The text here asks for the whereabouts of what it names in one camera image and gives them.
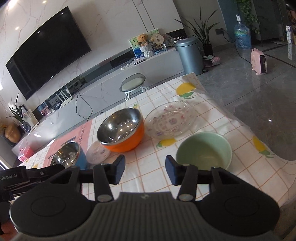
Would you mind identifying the small white pink dish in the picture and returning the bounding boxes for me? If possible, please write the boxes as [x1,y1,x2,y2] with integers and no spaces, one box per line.
[86,141,110,165]

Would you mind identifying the green ceramic bowl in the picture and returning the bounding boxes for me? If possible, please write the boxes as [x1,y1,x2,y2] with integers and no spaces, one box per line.
[176,132,233,171]

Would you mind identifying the blue steel bowl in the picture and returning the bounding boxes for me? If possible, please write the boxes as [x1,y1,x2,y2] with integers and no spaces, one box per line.
[50,141,88,170]

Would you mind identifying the orange steel bowl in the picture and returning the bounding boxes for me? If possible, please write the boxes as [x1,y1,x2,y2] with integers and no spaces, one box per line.
[96,108,144,153]

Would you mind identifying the clear glass floral plate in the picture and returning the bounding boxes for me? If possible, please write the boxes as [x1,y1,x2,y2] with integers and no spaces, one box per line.
[144,101,197,139]

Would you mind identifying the person's left hand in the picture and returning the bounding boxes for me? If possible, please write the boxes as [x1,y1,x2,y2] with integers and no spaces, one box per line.
[1,220,17,235]

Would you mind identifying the pink storage box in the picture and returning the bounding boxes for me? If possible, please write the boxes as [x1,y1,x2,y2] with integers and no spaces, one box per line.
[18,146,34,162]

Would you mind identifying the golden round vase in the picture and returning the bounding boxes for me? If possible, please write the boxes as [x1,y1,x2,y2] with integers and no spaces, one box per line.
[4,123,21,144]

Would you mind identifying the blue vase with plant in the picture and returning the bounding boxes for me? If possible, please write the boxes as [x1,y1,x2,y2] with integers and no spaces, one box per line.
[9,95,32,133]

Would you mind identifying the white wifi router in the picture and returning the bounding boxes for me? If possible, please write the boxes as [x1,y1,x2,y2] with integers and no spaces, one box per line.
[56,87,72,108]

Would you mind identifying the white round stool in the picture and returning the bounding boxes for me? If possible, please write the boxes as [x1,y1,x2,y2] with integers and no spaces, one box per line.
[119,73,149,101]

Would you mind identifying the white marble tv cabinet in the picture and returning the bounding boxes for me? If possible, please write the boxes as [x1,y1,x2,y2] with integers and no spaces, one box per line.
[12,48,184,155]

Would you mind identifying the grey metal trash can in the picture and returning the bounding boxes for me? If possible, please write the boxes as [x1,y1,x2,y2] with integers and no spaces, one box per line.
[176,37,204,75]

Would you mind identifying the green painted picture board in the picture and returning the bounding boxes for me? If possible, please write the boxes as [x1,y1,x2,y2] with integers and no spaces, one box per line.
[128,29,164,59]

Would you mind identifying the teddy bear in basket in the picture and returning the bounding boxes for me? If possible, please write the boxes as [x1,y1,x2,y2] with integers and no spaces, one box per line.
[137,34,154,58]

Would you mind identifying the pink space heater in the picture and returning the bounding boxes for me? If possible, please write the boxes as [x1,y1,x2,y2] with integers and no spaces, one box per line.
[250,48,267,75]

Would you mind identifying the tall leafy floor plant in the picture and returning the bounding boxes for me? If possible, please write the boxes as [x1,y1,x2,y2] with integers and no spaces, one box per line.
[175,8,218,56]

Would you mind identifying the blue water jug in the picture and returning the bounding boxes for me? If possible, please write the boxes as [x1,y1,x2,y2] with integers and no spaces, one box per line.
[234,15,252,50]

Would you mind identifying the hanging green vine plant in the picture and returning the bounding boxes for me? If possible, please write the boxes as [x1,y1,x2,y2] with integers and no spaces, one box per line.
[234,0,260,34]

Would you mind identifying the black power cable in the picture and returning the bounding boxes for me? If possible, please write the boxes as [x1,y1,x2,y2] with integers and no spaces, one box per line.
[75,91,105,122]

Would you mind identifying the black wall television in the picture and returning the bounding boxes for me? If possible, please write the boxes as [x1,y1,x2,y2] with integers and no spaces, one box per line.
[6,7,91,100]

